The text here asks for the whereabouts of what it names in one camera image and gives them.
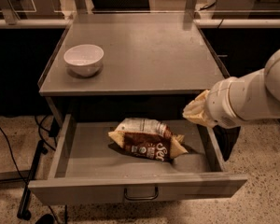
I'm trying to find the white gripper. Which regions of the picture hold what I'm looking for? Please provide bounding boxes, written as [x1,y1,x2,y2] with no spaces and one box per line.
[182,77,245,129]

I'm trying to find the brown chip bag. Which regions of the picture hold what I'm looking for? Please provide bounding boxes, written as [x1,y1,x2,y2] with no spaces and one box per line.
[108,118,188,161]

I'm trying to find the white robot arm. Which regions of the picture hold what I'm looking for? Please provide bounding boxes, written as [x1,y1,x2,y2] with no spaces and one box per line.
[183,49,280,129]

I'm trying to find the grey metal counter cabinet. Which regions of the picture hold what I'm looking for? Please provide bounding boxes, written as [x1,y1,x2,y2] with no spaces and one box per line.
[37,12,234,126]

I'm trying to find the grey open top drawer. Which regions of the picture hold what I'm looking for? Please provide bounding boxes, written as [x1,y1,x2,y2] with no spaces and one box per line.
[29,114,247,205]

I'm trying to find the white ceramic bowl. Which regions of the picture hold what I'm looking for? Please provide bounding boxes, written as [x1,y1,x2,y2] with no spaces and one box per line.
[63,44,105,77]

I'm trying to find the black chair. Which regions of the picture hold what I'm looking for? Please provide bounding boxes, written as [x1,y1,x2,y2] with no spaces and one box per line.
[91,0,150,11]

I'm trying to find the black floor stand bar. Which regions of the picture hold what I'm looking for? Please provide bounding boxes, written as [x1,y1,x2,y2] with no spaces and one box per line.
[16,139,49,221]

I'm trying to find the black drawer handle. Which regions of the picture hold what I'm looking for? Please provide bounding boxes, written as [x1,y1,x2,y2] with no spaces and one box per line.
[124,187,159,202]

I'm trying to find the black floor cable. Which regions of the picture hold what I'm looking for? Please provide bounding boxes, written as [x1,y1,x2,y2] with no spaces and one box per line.
[0,118,29,184]

